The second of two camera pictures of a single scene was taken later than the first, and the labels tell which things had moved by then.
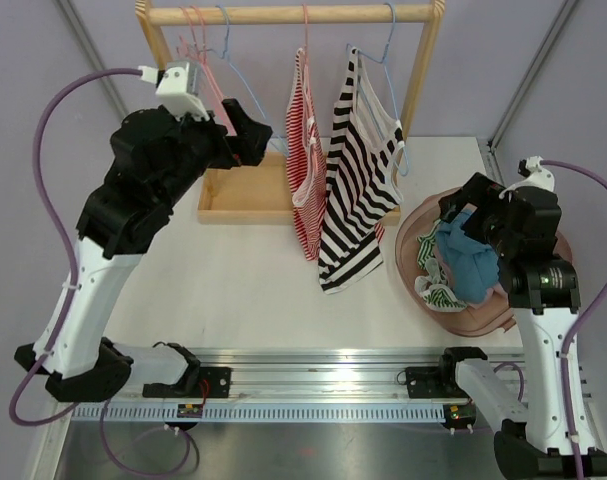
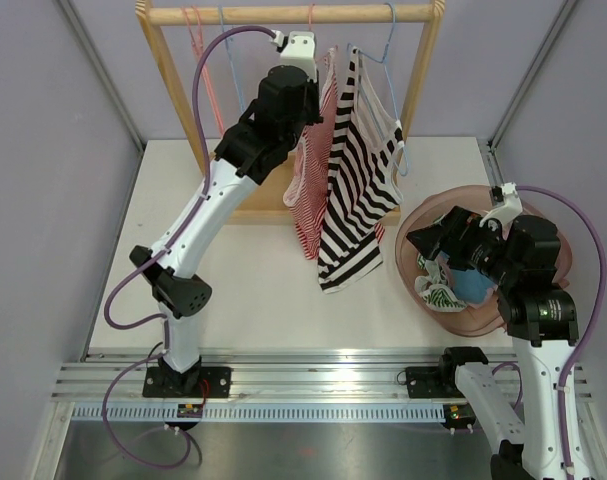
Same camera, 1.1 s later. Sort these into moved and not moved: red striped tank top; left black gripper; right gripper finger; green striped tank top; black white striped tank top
Moved: left black gripper; right gripper finger; red striped tank top
Not moved: black white striped tank top; green striped tank top
